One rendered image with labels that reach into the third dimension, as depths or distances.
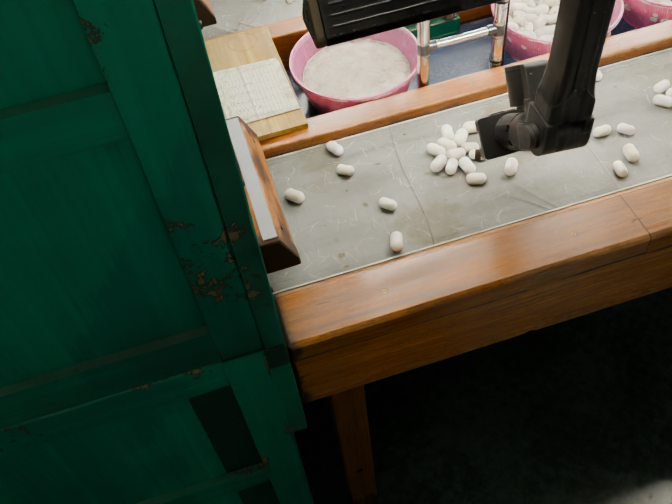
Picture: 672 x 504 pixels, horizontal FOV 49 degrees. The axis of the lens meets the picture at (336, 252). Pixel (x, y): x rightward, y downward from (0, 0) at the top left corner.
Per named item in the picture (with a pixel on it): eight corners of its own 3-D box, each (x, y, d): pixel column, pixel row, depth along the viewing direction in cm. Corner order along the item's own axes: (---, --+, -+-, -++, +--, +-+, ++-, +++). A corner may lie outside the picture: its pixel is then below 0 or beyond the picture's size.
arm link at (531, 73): (532, 150, 98) (591, 138, 99) (519, 63, 96) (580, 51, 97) (498, 149, 110) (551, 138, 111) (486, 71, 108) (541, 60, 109)
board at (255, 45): (308, 128, 136) (308, 123, 135) (230, 149, 134) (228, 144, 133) (267, 30, 156) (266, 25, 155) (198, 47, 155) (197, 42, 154)
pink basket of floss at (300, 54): (443, 72, 157) (444, 34, 149) (383, 152, 143) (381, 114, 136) (335, 42, 167) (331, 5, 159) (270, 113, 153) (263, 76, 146)
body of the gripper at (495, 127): (472, 119, 116) (490, 118, 108) (532, 103, 117) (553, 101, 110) (481, 160, 117) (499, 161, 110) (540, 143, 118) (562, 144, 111)
